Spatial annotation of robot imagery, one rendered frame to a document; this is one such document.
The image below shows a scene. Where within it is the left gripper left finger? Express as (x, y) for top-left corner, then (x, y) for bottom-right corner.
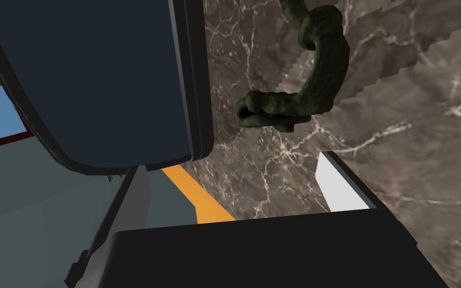
(86, 165), (152, 258)

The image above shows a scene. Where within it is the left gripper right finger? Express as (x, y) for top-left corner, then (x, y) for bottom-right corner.
(314, 150), (378, 213)

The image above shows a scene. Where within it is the dark blue rounded appliance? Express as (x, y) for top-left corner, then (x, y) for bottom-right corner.
(0, 0), (215, 177)

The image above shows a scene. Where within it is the dark green curved handle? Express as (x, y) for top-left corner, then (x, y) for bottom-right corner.
(234, 0), (351, 133)

